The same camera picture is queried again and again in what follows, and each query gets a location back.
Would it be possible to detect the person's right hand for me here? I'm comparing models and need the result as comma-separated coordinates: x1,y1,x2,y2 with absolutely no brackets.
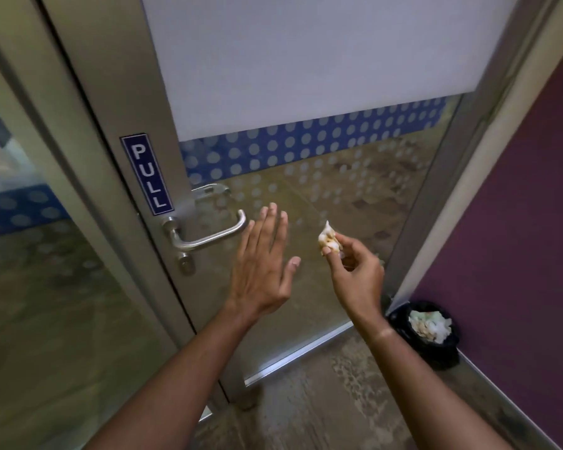
321,231,386,331

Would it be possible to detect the person's left hand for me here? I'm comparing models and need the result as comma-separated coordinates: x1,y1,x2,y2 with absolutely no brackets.
225,202,302,320

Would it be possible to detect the stained white tissue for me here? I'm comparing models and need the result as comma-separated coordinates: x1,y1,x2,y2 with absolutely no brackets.
317,220,343,258

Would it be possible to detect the person's right forearm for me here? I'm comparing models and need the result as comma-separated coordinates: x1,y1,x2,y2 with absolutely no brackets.
362,319,515,450

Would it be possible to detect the person's left forearm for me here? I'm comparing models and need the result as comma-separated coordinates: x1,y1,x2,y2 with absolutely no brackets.
82,301,264,450

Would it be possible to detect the silver door lock cylinder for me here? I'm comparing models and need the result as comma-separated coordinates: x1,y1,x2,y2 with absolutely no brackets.
176,252,197,277

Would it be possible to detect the crumpled tissue waste heap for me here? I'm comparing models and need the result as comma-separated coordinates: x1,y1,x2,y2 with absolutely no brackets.
407,309,453,345

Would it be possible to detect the blue door sign plate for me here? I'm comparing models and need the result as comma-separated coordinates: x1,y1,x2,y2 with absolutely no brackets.
119,132,175,217

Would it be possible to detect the metal framed glass door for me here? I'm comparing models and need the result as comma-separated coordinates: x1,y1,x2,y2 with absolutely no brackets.
37,0,563,403

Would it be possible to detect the black lined waste bin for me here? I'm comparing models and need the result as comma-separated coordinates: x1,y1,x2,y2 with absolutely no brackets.
387,300,461,372

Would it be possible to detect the frosted glass side panel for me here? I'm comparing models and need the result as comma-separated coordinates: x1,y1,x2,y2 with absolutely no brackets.
0,39,181,450

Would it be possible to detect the silver lever door handle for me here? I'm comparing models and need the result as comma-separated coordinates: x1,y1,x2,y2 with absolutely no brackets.
161,209,248,253
191,183,232,203

